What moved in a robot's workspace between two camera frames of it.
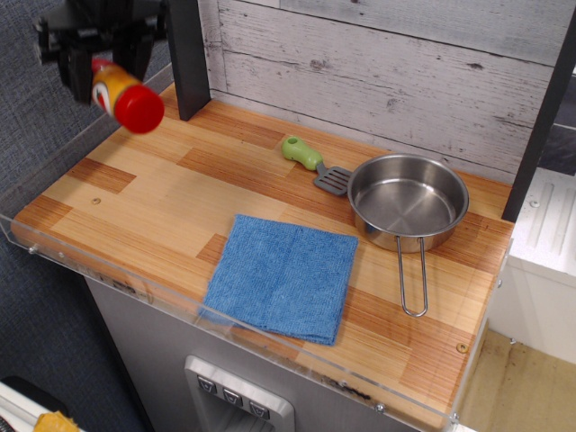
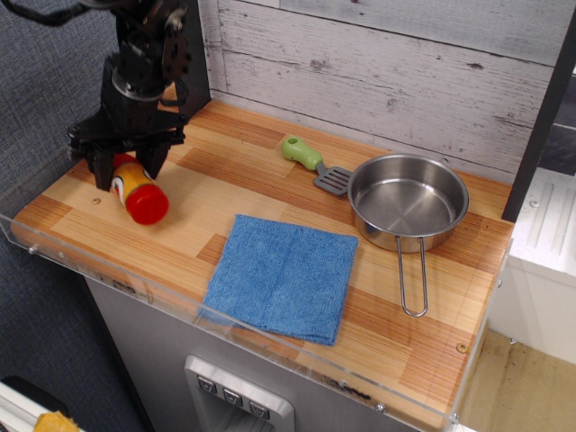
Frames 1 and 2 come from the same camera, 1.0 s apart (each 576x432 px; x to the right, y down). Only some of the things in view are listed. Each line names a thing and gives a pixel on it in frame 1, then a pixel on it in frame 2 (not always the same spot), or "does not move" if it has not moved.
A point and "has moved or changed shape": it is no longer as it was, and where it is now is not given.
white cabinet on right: [535, 300] does not move
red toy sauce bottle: [136, 107] has moved or changed shape
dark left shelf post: [188, 59] does not move
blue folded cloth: [282, 278] does not move
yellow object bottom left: [56, 421] does not move
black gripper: [76, 28] -> [121, 124]
